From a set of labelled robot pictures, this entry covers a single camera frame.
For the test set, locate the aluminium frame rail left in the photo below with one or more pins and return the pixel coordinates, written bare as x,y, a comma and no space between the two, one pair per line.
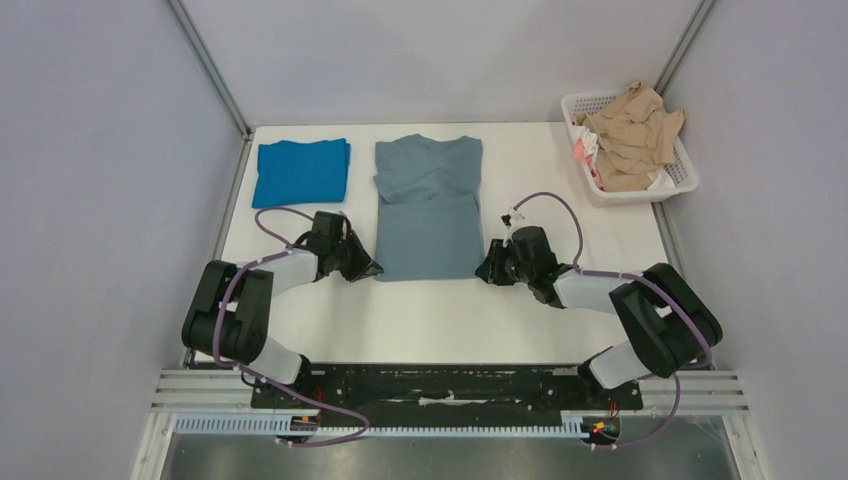
202,54

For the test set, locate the white slotted cable duct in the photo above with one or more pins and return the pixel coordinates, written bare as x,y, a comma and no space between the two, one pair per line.
291,426

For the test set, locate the pink and white garment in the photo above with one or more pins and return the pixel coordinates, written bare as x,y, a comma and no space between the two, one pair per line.
585,151

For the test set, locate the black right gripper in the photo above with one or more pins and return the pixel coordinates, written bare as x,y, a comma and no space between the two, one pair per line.
501,263

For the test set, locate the white plastic laundry basket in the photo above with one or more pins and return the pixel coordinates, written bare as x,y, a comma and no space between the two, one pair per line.
682,172

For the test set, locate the aluminium frame rail right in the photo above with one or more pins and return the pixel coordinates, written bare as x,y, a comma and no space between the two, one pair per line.
683,45

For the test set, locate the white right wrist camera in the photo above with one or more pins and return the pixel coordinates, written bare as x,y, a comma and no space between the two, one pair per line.
513,221

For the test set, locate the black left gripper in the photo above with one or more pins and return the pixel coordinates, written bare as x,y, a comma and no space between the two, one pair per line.
364,266

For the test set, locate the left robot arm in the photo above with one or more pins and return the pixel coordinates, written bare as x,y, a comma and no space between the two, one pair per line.
229,315

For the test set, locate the beige t-shirt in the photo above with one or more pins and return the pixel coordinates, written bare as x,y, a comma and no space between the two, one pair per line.
635,136

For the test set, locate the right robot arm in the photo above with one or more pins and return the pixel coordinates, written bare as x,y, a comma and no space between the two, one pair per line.
668,327

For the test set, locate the folded bright blue t-shirt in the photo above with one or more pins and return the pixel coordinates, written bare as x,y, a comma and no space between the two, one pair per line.
292,173

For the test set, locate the aluminium frame rail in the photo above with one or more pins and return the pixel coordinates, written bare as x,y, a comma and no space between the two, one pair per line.
202,54
683,45

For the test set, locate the grey-blue t-shirt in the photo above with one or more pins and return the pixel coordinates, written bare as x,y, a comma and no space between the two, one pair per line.
429,221

